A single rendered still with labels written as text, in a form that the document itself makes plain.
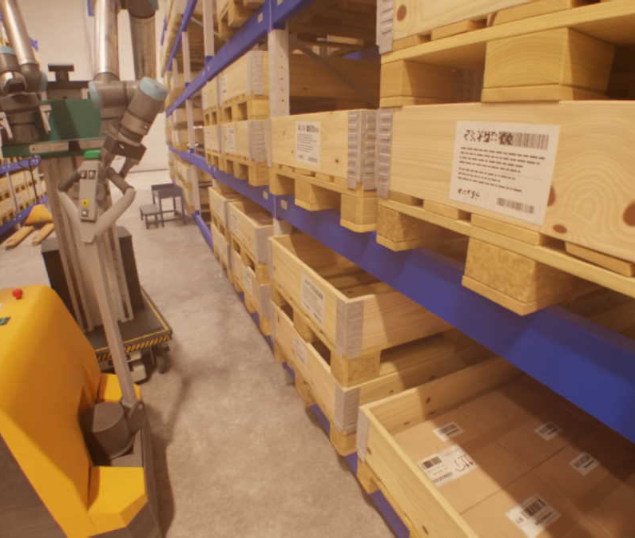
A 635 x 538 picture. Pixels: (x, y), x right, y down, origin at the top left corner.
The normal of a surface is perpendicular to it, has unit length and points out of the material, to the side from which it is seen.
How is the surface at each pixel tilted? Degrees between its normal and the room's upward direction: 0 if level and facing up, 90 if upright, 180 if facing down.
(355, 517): 0
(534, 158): 90
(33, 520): 90
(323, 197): 90
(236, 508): 0
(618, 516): 0
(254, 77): 90
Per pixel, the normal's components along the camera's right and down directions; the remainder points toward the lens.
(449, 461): 0.00, -0.93
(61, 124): 0.61, 0.29
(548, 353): -0.91, 0.15
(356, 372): 0.42, 0.32
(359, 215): -0.33, 0.34
